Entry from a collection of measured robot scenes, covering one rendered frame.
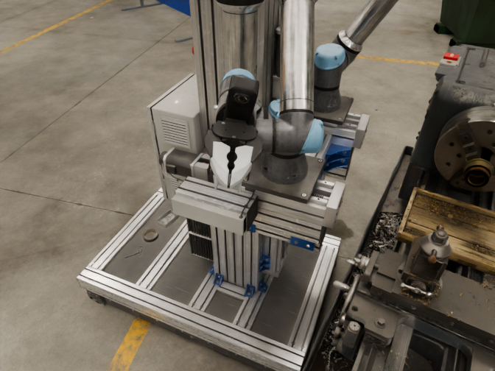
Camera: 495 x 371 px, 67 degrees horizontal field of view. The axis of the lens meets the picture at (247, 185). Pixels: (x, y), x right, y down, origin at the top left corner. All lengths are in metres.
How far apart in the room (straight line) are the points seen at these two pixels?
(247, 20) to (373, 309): 0.88
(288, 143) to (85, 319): 1.83
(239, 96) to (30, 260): 2.37
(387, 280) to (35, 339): 1.85
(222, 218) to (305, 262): 1.06
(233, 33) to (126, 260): 1.60
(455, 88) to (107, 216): 2.29
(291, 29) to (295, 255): 1.56
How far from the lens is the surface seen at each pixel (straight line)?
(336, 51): 1.54
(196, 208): 1.24
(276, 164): 1.14
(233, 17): 0.97
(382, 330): 1.20
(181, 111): 1.43
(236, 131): 0.60
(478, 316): 1.26
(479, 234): 1.63
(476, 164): 1.55
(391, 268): 1.26
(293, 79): 0.83
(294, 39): 0.86
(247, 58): 1.00
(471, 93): 1.75
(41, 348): 2.39
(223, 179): 0.52
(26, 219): 3.12
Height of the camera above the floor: 1.91
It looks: 40 degrees down
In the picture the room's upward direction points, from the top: straight up
